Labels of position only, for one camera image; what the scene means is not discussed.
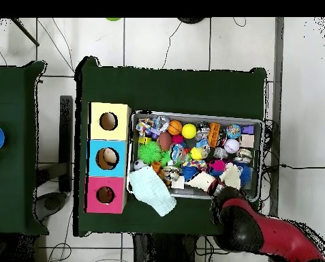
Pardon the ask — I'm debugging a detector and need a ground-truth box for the colourful crinkled packet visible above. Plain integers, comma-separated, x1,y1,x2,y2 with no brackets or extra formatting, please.
136,117,152,137

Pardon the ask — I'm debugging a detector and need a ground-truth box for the wooden box with three holes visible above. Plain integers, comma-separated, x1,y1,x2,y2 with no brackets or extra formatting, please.
85,102,133,214

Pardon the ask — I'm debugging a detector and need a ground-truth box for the colourful speckled ball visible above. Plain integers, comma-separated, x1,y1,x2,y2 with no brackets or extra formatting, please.
226,123,243,139

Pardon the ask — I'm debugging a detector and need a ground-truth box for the orange plastic toy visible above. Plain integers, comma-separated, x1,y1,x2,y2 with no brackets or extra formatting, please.
208,122,222,148

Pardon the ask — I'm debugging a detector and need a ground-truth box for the mint green cloth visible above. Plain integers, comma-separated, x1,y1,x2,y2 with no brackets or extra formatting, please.
129,166,178,218

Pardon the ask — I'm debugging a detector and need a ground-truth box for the green spiky ball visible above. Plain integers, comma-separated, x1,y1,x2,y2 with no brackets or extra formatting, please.
138,141,163,165

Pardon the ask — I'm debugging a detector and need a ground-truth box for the yellow ball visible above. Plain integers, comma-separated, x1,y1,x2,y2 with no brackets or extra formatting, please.
181,123,198,140

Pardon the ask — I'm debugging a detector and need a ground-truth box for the brown toy football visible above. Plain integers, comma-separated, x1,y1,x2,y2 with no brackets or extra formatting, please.
157,131,174,152

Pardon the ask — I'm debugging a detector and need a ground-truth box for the bright orange mini basketball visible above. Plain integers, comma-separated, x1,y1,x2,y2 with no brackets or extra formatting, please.
167,119,183,136

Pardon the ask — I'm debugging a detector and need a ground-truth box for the pink spiky ball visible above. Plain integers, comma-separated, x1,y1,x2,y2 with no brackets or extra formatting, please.
210,159,227,175

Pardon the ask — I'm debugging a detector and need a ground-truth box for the cream yellow cloth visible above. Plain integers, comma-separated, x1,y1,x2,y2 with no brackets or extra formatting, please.
185,162,243,192

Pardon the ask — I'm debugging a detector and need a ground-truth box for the white baseball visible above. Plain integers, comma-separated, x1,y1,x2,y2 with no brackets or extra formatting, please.
224,139,241,154

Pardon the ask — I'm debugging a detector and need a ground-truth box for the black floor cable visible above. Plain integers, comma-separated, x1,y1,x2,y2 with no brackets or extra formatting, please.
279,162,325,170

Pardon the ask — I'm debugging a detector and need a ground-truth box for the clear mesh bin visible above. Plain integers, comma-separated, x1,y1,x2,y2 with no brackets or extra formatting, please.
130,111,264,203

